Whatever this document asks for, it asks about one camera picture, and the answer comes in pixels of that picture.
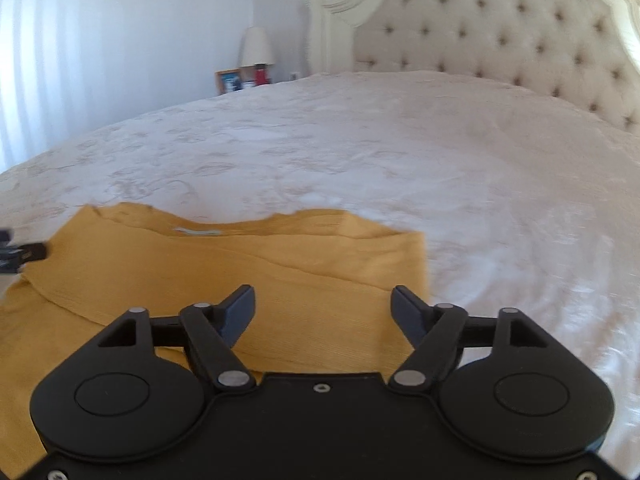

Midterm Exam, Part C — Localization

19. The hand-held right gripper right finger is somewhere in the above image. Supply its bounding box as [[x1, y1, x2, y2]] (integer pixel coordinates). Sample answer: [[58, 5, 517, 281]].
[[387, 285, 548, 392]]

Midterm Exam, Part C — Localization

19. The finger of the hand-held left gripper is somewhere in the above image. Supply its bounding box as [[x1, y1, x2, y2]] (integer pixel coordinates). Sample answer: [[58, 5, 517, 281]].
[[0, 230, 48, 275]]

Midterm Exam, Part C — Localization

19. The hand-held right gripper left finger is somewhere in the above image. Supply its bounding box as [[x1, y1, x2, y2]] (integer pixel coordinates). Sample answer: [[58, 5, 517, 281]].
[[97, 285, 257, 392]]

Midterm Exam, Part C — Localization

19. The yellow knit sweater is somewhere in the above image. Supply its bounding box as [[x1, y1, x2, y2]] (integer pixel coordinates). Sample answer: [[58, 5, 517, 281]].
[[0, 202, 432, 476]]

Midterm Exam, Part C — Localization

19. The white floral bedspread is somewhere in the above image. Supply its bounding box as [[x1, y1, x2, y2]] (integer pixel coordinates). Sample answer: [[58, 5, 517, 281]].
[[0, 71, 640, 480]]

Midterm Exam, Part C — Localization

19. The white curtain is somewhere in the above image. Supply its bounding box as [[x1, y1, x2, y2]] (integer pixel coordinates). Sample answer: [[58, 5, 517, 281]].
[[0, 0, 131, 163]]

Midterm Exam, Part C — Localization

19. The white shade table lamp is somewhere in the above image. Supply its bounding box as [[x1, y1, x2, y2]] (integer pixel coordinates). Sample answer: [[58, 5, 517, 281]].
[[239, 26, 276, 68]]

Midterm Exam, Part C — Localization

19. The cream tufted headboard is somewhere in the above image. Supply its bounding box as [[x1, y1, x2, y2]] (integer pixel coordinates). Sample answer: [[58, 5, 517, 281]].
[[306, 0, 640, 134]]

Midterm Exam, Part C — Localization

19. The wooden picture frame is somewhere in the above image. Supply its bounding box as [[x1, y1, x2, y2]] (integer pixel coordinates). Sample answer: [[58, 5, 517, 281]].
[[215, 68, 244, 95]]

